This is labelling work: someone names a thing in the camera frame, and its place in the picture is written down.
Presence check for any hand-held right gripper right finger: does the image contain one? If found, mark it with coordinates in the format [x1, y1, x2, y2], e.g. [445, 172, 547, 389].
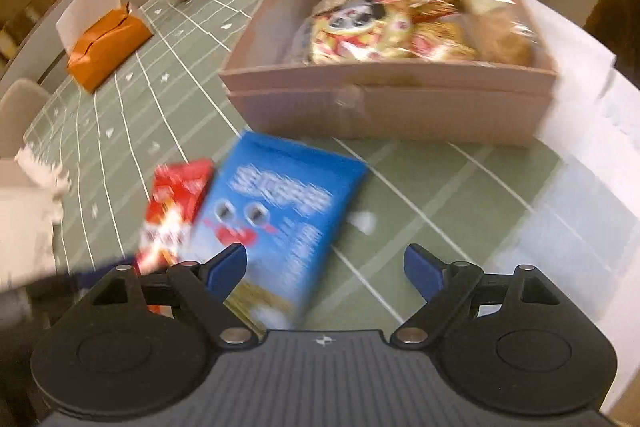
[390, 243, 566, 345]

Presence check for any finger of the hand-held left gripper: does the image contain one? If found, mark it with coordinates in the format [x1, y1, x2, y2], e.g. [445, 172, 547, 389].
[0, 259, 143, 297]

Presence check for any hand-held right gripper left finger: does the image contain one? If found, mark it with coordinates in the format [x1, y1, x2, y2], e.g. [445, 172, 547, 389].
[90, 243, 254, 346]

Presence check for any blue seaweed snack bag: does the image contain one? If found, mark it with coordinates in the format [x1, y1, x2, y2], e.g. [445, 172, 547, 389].
[181, 131, 369, 332]

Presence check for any pink cardboard box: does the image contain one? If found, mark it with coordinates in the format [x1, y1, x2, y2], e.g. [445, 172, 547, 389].
[218, 0, 559, 148]

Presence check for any long clear bread packet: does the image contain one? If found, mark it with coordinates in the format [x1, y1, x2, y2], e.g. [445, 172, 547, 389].
[451, 0, 537, 68]

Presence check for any green checked tablecloth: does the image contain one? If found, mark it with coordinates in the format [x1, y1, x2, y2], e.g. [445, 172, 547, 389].
[22, 0, 567, 333]

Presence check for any orange tissue box cover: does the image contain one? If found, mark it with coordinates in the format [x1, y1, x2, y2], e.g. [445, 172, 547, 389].
[67, 1, 155, 94]

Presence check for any panda print snack packet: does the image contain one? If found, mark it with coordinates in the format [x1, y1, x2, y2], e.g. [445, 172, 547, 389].
[306, 0, 417, 66]

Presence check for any white tissue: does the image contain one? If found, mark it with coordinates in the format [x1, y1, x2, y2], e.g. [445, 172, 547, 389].
[54, 0, 132, 58]

